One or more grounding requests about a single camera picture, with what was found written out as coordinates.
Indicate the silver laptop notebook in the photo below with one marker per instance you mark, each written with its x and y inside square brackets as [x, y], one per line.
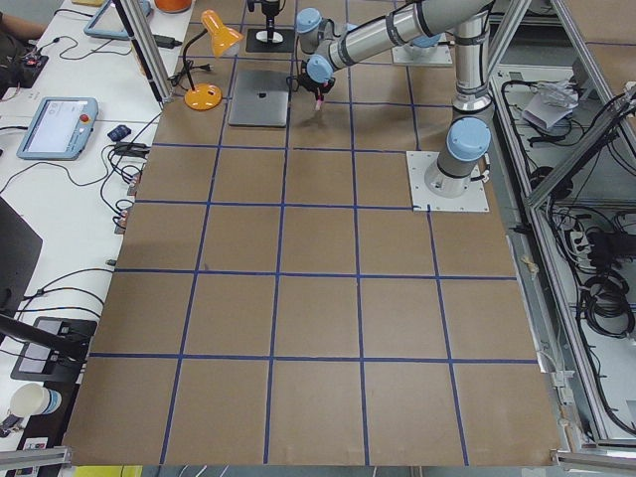
[260, 99]

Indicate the dark checkered pouch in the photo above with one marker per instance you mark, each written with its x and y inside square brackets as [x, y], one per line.
[119, 132]

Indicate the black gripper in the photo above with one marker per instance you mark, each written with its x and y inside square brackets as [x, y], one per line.
[315, 87]

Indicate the aluminium frame post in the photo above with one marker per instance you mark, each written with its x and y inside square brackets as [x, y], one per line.
[143, 43]

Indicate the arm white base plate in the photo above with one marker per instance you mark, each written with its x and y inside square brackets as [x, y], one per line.
[432, 191]
[438, 56]

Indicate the black camera stand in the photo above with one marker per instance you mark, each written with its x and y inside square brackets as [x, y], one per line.
[269, 39]

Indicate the orange bowl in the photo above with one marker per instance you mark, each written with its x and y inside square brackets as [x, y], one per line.
[173, 6]

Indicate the blue teach pendant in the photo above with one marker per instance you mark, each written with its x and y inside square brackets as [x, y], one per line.
[106, 24]
[60, 129]

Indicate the white paper cup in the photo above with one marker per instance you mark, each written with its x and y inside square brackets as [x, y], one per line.
[33, 399]

